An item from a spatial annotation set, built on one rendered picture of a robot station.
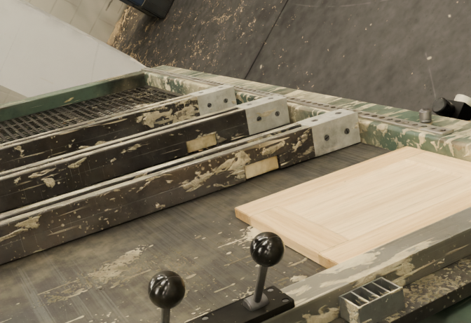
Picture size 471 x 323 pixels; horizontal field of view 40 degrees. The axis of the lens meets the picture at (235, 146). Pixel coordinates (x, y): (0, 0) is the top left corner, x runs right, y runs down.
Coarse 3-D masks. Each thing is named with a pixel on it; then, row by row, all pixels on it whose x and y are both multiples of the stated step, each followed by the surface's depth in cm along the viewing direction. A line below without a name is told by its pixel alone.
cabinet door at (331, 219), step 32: (384, 160) 127; (416, 160) 125; (448, 160) 122; (288, 192) 120; (320, 192) 118; (352, 192) 116; (384, 192) 113; (416, 192) 111; (448, 192) 109; (256, 224) 110; (288, 224) 106; (320, 224) 105; (352, 224) 103; (384, 224) 101; (416, 224) 98; (320, 256) 94; (352, 256) 92
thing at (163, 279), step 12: (156, 276) 65; (168, 276) 65; (180, 276) 66; (156, 288) 64; (168, 288) 64; (180, 288) 65; (156, 300) 64; (168, 300) 64; (180, 300) 65; (168, 312) 68
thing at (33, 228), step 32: (288, 128) 141; (320, 128) 141; (352, 128) 145; (192, 160) 130; (224, 160) 131; (256, 160) 134; (288, 160) 138; (96, 192) 120; (128, 192) 122; (160, 192) 125; (192, 192) 129; (0, 224) 112; (32, 224) 115; (64, 224) 117; (96, 224) 120; (0, 256) 113
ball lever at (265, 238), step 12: (252, 240) 71; (264, 240) 69; (276, 240) 70; (252, 252) 70; (264, 252) 69; (276, 252) 69; (264, 264) 70; (264, 276) 74; (252, 300) 77; (264, 300) 77
